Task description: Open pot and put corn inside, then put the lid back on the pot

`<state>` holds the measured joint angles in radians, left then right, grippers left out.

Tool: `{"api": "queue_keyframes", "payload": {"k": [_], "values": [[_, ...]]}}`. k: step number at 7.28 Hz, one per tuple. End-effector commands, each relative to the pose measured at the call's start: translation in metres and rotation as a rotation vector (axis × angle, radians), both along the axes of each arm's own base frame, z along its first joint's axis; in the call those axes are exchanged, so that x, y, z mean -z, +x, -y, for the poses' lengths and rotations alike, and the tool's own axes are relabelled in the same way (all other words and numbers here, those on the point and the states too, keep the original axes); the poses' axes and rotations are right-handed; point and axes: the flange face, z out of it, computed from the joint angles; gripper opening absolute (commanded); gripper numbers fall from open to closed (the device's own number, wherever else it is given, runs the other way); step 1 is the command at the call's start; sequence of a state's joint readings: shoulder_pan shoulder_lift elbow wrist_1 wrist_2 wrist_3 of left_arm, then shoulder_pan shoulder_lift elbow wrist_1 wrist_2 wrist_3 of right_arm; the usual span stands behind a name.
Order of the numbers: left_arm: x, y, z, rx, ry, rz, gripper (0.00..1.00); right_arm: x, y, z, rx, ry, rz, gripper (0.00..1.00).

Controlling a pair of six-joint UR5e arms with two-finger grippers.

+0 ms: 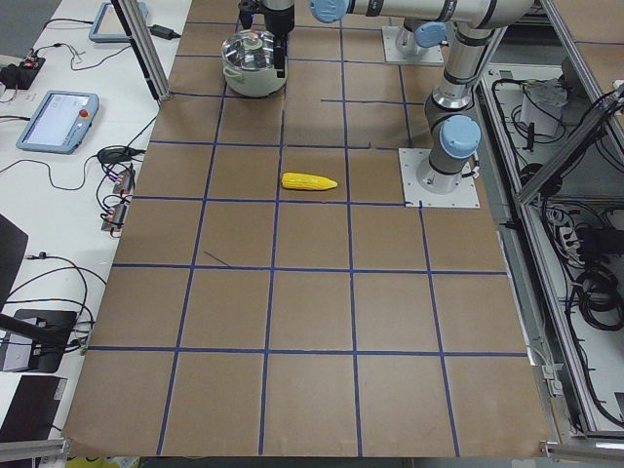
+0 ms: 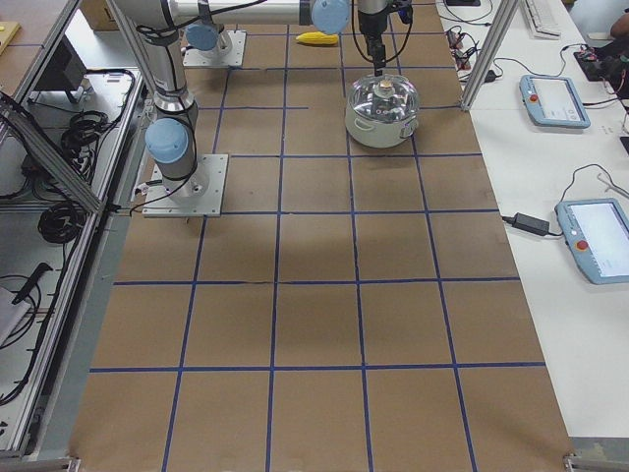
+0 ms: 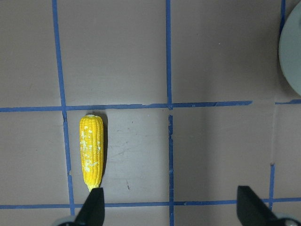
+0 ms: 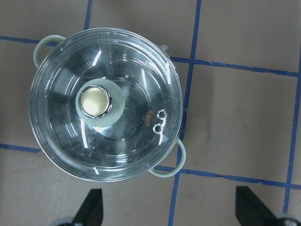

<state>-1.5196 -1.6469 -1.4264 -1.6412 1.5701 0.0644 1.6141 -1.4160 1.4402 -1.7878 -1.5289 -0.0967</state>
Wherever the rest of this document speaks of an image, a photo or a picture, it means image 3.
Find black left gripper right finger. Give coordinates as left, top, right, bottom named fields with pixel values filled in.
left=236, top=186, right=281, bottom=226

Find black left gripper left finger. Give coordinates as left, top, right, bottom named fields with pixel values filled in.
left=74, top=188, right=104, bottom=226

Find yellow corn cob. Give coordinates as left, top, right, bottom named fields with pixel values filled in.
left=79, top=114, right=104, bottom=191

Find glass pot lid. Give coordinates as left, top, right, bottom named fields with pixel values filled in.
left=278, top=3, right=301, bottom=95

